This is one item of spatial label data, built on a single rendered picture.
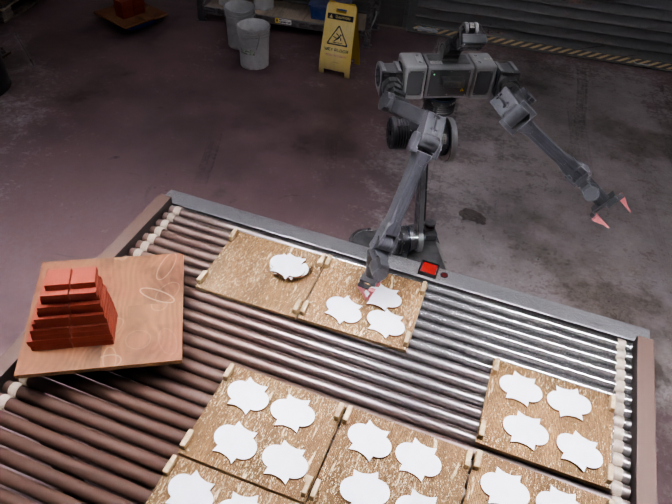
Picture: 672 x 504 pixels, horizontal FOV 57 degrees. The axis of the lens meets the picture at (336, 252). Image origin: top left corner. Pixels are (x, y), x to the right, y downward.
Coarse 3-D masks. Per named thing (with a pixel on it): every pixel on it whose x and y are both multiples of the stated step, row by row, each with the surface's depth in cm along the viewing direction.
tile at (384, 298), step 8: (376, 288) 238; (384, 288) 238; (376, 296) 234; (384, 296) 235; (392, 296) 235; (368, 304) 232; (376, 304) 231; (384, 304) 231; (392, 304) 231; (400, 304) 232
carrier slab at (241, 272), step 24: (240, 240) 254; (264, 240) 255; (216, 264) 243; (240, 264) 244; (264, 264) 245; (312, 264) 247; (216, 288) 234; (240, 288) 235; (264, 288) 235; (288, 288) 236; (288, 312) 227
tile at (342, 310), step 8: (336, 296) 234; (328, 304) 230; (336, 304) 231; (344, 304) 231; (352, 304) 231; (328, 312) 227; (336, 312) 228; (344, 312) 228; (352, 312) 228; (360, 312) 228; (336, 320) 226; (344, 320) 225; (352, 320) 225
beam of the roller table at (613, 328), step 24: (168, 192) 278; (216, 216) 268; (240, 216) 269; (312, 240) 260; (336, 240) 261; (408, 264) 253; (456, 288) 245; (480, 288) 246; (504, 288) 247; (552, 312) 239; (576, 312) 239; (624, 336) 232; (648, 336) 233
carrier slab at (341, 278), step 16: (336, 272) 244; (352, 272) 245; (320, 288) 237; (336, 288) 238; (352, 288) 238; (400, 288) 240; (416, 288) 240; (320, 304) 231; (416, 304) 234; (304, 320) 226; (320, 320) 225; (352, 336) 222; (368, 336) 221; (400, 336) 222
